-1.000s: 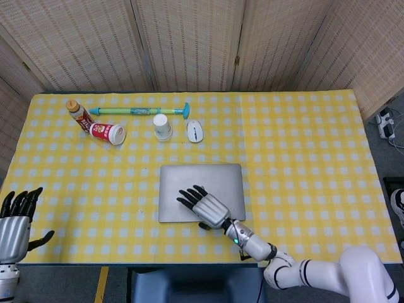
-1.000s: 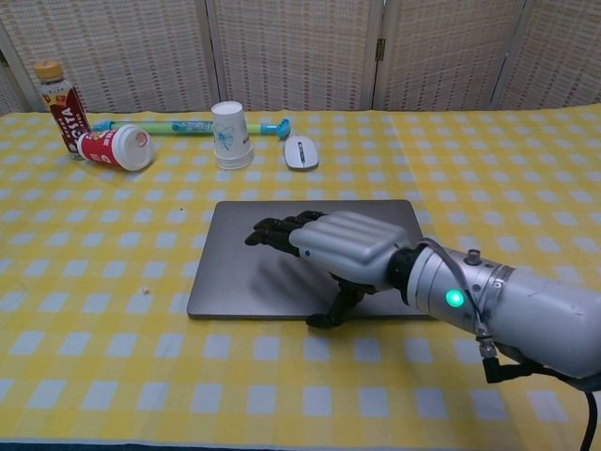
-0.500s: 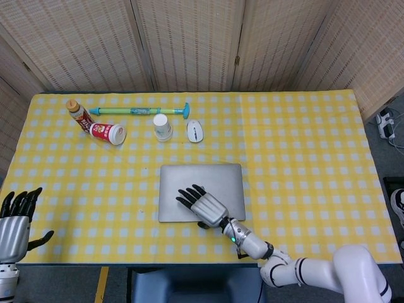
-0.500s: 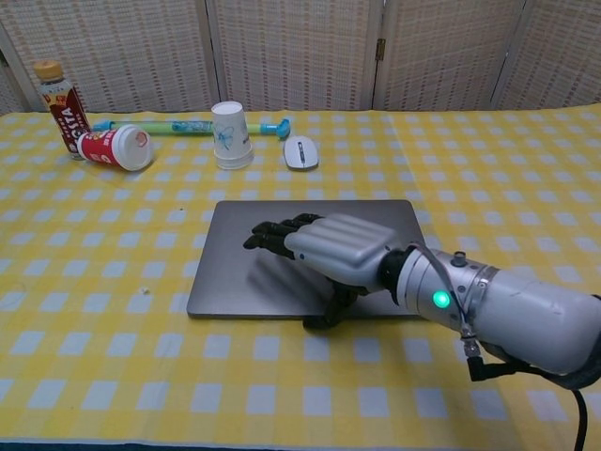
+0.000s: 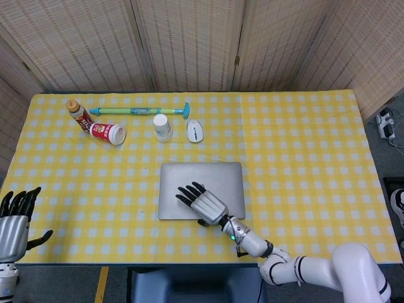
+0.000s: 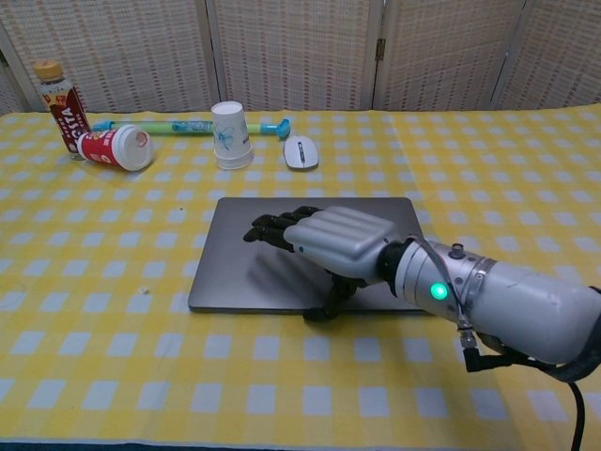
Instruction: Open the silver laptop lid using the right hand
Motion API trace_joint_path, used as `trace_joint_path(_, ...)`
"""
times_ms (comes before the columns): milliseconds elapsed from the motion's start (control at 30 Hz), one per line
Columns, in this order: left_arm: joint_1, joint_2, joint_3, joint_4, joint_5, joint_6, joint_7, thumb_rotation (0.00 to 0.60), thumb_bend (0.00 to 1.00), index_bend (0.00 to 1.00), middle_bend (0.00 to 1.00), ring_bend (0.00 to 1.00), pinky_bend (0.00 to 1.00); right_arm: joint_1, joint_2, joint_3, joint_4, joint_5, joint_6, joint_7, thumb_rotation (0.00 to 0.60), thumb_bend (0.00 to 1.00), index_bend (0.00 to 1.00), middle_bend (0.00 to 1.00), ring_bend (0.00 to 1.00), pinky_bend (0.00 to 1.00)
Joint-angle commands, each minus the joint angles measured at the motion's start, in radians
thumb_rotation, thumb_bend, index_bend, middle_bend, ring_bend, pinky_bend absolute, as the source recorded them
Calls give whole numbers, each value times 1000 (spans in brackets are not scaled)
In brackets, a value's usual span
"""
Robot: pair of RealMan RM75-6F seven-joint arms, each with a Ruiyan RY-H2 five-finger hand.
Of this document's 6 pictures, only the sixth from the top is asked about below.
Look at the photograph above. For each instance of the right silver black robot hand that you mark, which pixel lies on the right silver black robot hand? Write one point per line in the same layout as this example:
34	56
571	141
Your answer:
338	239

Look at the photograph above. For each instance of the silver laptop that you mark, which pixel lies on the silver laptop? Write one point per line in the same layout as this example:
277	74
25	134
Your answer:
225	268

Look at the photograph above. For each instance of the woven folding screen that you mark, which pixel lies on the woven folding screen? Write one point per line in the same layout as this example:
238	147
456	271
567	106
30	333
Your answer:
291	51

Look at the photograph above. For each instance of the red instant noodle cup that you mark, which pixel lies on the red instant noodle cup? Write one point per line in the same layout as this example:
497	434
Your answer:
105	148

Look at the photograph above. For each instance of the white computer mouse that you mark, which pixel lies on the white computer mouse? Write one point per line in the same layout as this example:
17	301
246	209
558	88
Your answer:
300	152

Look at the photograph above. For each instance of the green blue toy water pump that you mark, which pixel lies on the green blue toy water pump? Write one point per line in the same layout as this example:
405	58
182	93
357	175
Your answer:
183	126

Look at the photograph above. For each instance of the brown coffee bottle yellow cap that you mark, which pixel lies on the brown coffee bottle yellow cap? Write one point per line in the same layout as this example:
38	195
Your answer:
63	113

